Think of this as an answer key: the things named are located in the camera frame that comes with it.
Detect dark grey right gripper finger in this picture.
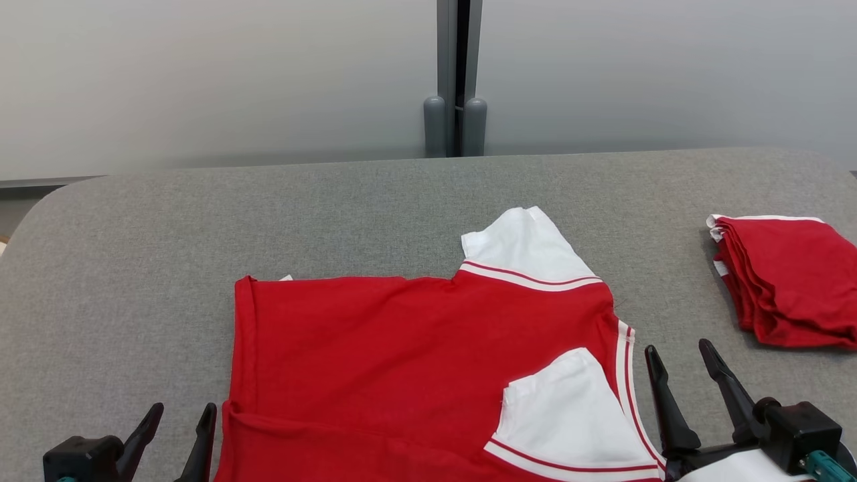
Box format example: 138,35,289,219
645,345,702,461
698,338,763,445

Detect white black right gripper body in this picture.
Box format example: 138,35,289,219
664,442,814,482

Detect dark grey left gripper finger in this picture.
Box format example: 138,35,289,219
174,402,218,482
114,402,165,482

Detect red shorts with white stripe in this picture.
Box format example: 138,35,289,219
706,214,857,351

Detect red white jersey shirt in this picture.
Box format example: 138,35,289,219
214,206,667,482

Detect grey cylindrical partition foot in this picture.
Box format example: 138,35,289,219
462,97,487,157
423,96,447,159

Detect teal right camera connector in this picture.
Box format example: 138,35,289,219
803,450,841,482

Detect grey partition base rail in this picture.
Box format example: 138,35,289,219
0,175,104,190

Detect grey metal partition post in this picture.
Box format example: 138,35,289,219
437,0,483,156

